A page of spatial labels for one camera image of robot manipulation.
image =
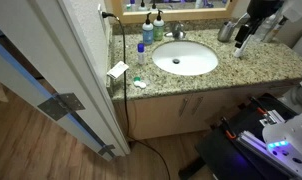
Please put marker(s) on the stainless steel cup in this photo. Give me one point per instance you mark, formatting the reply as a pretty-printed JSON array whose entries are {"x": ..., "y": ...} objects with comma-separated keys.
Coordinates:
[{"x": 225, "y": 33}]

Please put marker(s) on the white oval sink basin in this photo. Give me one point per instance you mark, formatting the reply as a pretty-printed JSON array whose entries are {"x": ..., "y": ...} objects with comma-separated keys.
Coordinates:
[{"x": 191, "y": 61}]

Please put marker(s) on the blue soap pump bottle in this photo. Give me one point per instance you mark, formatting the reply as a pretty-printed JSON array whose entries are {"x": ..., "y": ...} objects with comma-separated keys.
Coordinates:
[{"x": 147, "y": 33}]

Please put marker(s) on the green soap pump bottle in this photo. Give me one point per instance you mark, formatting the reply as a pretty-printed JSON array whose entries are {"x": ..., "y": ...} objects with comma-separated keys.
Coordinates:
[{"x": 158, "y": 30}]

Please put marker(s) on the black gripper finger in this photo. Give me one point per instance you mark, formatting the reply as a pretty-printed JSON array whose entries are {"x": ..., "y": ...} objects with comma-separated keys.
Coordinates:
[
  {"x": 242, "y": 36},
  {"x": 253, "y": 27}
]

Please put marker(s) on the black orange clamp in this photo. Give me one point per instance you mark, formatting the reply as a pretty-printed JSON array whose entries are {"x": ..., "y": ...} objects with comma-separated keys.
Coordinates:
[
  {"x": 228, "y": 130},
  {"x": 258, "y": 107}
]

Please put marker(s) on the chrome faucet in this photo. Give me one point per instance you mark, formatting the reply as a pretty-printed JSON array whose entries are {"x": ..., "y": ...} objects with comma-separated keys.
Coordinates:
[{"x": 176, "y": 30}]

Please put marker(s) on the light wood vanity cabinet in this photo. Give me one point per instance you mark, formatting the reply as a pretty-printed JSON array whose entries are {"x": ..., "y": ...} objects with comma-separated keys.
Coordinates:
[{"x": 157, "y": 116}]

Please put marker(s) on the small metal door hinge plate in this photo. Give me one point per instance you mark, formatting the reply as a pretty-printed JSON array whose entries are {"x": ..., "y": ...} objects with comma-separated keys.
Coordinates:
[{"x": 106, "y": 150}]

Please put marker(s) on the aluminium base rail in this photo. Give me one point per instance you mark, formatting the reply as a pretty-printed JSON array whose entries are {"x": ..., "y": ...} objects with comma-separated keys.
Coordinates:
[{"x": 257, "y": 143}]

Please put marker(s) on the black robot cart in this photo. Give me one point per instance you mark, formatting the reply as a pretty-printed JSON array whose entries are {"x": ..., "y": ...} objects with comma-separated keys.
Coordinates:
[{"x": 224, "y": 156}]

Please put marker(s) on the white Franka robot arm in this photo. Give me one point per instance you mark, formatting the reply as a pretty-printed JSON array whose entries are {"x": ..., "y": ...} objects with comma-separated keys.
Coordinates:
[{"x": 291, "y": 136}]

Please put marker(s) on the white door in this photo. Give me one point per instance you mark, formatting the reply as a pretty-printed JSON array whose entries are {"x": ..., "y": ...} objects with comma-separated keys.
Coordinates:
[{"x": 47, "y": 50}]

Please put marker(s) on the wood framed mirror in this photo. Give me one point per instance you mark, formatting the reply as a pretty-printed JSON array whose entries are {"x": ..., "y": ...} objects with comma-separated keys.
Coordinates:
[{"x": 171, "y": 16}]

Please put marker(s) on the small bottle with blue cap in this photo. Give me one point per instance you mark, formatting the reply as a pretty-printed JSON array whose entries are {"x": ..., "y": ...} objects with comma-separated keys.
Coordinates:
[{"x": 141, "y": 56}]

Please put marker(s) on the large metal door hinge plate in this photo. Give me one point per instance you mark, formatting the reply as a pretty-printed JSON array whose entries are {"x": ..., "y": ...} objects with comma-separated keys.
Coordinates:
[{"x": 59, "y": 105}]

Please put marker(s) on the silver metal bracket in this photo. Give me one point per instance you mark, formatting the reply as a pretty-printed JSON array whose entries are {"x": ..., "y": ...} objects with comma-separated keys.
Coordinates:
[{"x": 272, "y": 117}]

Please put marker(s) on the white wall outlet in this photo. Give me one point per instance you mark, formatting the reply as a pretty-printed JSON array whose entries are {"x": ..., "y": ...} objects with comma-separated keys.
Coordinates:
[{"x": 101, "y": 18}]

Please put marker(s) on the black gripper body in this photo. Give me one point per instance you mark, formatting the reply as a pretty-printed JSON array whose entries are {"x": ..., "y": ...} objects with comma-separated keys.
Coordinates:
[{"x": 262, "y": 8}]

